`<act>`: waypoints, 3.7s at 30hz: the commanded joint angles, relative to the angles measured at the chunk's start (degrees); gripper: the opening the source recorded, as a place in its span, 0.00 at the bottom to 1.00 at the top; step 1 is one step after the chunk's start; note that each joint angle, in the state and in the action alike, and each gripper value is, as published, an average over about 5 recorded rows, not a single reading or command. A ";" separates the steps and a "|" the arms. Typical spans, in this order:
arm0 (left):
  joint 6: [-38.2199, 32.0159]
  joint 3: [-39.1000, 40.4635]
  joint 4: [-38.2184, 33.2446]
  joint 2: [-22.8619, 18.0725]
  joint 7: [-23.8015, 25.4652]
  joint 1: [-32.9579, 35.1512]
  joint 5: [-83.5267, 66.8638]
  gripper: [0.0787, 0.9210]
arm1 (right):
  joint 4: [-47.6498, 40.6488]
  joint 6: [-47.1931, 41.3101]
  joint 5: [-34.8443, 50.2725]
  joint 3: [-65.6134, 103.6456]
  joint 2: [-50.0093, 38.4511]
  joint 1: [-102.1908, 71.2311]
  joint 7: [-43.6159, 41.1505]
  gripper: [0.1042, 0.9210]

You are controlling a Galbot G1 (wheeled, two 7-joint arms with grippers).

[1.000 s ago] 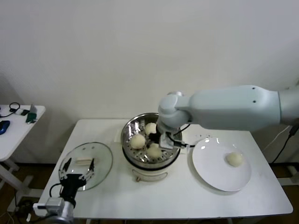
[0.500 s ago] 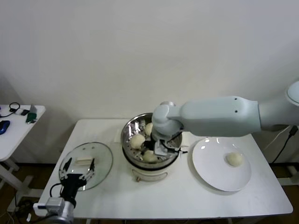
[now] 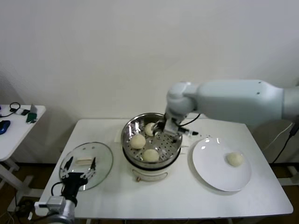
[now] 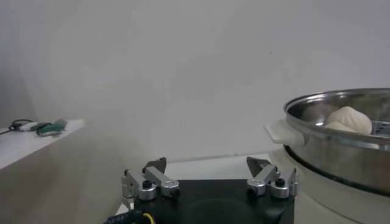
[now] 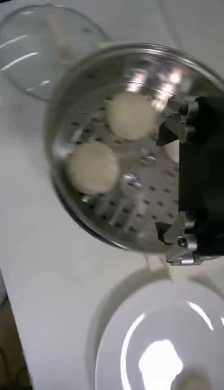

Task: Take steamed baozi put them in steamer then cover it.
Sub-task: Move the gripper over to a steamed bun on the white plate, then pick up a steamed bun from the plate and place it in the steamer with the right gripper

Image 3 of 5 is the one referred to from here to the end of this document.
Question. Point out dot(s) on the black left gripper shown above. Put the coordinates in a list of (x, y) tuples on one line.
[(74, 180)]

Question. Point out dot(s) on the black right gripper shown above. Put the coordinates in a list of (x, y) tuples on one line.
[(171, 126)]

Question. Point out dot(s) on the white steamed baozi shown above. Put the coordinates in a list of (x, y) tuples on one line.
[(148, 129), (150, 155), (137, 141), (234, 159)]

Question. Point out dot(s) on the round glass lid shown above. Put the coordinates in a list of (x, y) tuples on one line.
[(102, 158)]

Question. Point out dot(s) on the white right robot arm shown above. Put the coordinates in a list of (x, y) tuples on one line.
[(233, 100)]

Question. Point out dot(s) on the perforated steel steamer basket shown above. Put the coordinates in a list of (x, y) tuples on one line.
[(167, 150)]

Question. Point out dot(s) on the dark crumb cluster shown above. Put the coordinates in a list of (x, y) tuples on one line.
[(205, 135)]

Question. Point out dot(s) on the white electric cooker base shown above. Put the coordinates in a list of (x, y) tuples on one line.
[(149, 173)]

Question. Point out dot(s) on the large white plate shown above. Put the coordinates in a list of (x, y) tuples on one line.
[(210, 168)]

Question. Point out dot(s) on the white side table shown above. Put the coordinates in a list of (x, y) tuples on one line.
[(14, 140)]

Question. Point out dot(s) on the small white black gadget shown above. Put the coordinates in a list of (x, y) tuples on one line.
[(18, 112)]

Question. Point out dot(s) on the blue computer mouse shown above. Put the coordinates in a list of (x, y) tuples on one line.
[(4, 127)]

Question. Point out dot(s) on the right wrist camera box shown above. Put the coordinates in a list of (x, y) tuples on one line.
[(187, 131)]

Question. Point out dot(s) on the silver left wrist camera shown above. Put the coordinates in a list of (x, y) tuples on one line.
[(56, 201)]

